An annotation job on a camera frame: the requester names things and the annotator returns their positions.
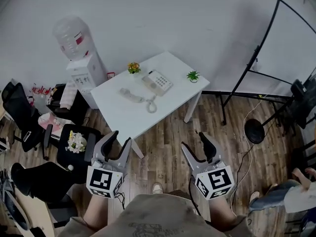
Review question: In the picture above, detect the white water dispenser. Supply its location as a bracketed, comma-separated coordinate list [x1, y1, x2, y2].
[66, 53, 108, 110]

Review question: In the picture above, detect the person's light shoe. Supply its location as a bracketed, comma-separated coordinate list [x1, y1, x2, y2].
[151, 182, 164, 195]

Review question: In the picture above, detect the black mesh office chair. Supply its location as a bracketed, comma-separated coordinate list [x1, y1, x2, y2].
[1, 81, 54, 161]

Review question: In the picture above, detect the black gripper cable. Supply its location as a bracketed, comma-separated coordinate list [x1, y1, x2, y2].
[188, 178, 212, 226]
[115, 192, 127, 210]

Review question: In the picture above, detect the black metal frame stand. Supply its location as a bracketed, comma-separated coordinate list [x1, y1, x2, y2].
[202, 0, 316, 126]

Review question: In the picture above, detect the black round stand base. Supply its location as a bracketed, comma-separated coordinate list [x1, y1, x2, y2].
[244, 118, 266, 145]

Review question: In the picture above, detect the black chair with dark fabric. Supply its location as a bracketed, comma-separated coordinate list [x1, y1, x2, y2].
[288, 67, 316, 131]

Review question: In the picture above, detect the person's left forearm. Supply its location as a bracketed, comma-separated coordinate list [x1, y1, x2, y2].
[82, 193, 112, 232]

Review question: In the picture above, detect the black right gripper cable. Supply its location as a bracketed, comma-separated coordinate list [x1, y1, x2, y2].
[188, 178, 212, 226]

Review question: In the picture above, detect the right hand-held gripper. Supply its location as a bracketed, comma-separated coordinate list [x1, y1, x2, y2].
[180, 131, 235, 201]

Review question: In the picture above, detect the green pot plant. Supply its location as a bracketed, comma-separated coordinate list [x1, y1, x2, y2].
[186, 70, 201, 84]

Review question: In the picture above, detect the person's khaki shirt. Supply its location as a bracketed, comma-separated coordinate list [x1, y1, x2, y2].
[58, 191, 257, 237]

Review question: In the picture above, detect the white table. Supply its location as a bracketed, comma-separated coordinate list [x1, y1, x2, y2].
[90, 51, 211, 159]

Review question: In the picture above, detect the beige telephone handset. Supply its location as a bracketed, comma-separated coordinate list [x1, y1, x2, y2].
[119, 87, 145, 104]

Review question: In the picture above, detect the black jacket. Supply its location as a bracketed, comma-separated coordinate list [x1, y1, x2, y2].
[10, 161, 76, 204]

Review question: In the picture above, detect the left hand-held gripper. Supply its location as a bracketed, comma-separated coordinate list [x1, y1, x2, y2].
[86, 130, 133, 199]

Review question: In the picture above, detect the person's right forearm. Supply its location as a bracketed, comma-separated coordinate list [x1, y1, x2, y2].
[208, 197, 238, 226]

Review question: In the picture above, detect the beige telephone base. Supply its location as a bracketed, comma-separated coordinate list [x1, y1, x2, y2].
[141, 69, 174, 97]

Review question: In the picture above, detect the clear water dispenser bottle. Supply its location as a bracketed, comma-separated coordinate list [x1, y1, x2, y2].
[52, 15, 90, 62]

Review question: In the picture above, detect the beige coiled telephone cord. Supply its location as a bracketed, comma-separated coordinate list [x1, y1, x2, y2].
[144, 94, 158, 114]

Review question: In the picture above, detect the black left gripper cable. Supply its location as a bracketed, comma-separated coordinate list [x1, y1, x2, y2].
[115, 192, 127, 210]

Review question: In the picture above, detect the white floor cable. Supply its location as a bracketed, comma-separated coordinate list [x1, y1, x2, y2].
[229, 99, 265, 217]

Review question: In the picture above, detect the orange flower pot plant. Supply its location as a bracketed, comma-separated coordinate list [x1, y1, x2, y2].
[127, 62, 142, 75]

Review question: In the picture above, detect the pink box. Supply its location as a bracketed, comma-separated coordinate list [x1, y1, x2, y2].
[38, 112, 65, 134]

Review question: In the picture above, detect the red and clear plastic bag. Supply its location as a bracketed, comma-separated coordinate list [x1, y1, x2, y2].
[26, 82, 54, 115]

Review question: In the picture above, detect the white flower bouquet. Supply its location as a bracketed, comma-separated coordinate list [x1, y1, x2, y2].
[65, 130, 87, 154]

